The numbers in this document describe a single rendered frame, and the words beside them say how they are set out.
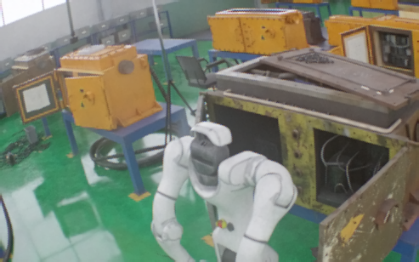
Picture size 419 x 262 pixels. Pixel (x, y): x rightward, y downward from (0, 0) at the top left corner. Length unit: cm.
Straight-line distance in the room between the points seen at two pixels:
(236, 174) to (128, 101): 321
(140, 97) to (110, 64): 51
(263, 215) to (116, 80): 326
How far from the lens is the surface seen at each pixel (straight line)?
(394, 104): 191
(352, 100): 203
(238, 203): 140
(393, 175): 173
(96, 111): 432
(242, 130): 293
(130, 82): 439
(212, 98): 269
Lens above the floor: 203
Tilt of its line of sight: 22 degrees down
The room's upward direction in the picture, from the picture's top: 11 degrees counter-clockwise
